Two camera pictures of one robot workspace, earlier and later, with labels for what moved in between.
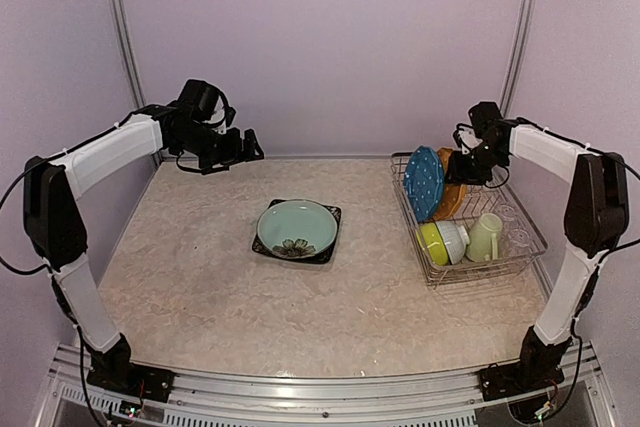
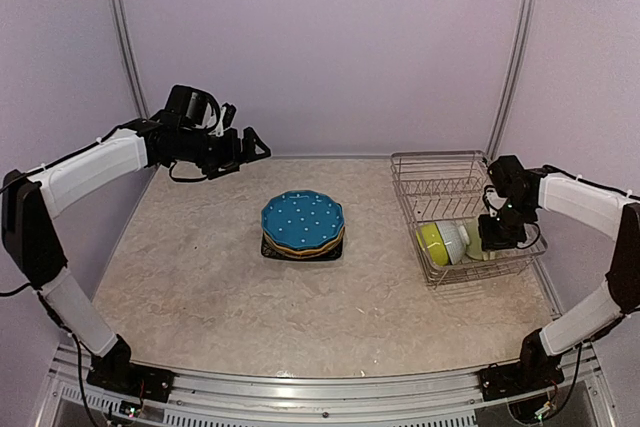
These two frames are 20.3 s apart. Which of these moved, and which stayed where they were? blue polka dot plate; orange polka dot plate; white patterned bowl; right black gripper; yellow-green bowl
Moved: orange polka dot plate; right black gripper; blue polka dot plate
Stayed: white patterned bowl; yellow-green bowl
